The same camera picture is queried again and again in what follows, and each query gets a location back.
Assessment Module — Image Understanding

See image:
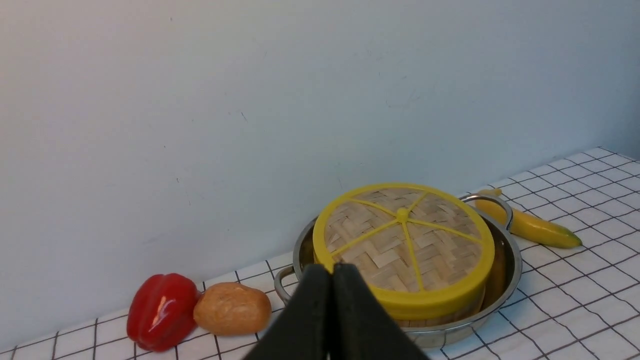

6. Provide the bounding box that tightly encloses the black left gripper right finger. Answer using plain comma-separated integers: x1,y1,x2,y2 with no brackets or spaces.
330,263,429,360

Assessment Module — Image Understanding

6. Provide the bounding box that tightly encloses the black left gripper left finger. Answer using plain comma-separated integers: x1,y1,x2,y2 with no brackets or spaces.
244,264,333,360

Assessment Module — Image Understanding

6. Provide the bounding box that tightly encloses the yellow bamboo steamer lid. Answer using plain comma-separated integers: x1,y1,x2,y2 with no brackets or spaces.
312,183,495,326

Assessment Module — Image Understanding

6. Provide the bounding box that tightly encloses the stainless steel pot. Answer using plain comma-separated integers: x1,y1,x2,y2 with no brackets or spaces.
274,189,522,349

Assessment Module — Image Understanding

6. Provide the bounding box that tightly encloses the brown potato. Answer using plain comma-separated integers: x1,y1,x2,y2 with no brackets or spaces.
193,282,272,337

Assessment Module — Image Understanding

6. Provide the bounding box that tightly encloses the red bell pepper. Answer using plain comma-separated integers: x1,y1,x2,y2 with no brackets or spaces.
126,273,201,353

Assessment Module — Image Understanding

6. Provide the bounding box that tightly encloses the yellow banana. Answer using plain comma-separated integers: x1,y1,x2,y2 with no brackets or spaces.
474,199,583,249

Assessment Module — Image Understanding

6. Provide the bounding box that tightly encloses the white grid tablecloth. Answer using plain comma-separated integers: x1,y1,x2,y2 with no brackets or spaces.
1,147,640,360

